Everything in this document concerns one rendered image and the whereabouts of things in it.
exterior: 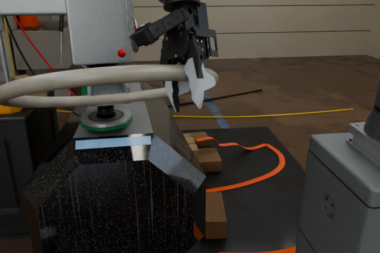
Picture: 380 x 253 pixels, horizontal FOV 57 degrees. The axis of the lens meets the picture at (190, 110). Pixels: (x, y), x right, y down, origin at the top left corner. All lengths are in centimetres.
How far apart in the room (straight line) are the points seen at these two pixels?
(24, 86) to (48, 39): 396
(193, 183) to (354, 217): 67
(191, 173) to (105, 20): 73
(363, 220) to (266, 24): 615
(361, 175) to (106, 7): 102
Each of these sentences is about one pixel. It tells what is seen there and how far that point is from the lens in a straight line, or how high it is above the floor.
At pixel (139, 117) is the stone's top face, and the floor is 80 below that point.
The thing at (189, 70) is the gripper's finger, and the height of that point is 125.
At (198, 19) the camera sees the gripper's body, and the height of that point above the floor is 133.
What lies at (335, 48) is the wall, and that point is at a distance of 784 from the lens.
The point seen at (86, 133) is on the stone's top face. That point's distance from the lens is 154.
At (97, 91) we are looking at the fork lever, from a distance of 121.
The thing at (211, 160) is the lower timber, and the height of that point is 11.
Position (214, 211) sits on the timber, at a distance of 215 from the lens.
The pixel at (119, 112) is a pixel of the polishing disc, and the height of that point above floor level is 86.
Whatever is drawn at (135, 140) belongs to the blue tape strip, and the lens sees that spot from 148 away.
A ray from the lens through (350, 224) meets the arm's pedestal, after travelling 126.
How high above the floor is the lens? 140
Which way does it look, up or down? 20 degrees down
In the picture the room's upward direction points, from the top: straight up
